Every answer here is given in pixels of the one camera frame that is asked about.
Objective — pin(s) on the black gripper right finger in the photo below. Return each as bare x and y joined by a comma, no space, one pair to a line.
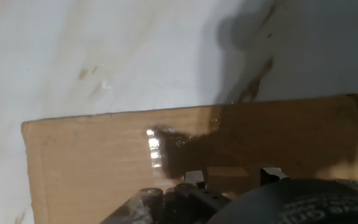
272,174

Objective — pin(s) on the white marble pattern mat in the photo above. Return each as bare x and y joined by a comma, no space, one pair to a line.
104,46

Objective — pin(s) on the brown cardboard sheet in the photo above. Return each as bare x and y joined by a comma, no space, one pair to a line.
89,155

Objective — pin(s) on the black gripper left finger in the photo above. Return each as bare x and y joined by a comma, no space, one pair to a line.
194,178

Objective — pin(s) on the small wooden cube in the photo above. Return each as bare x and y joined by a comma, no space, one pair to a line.
227,179

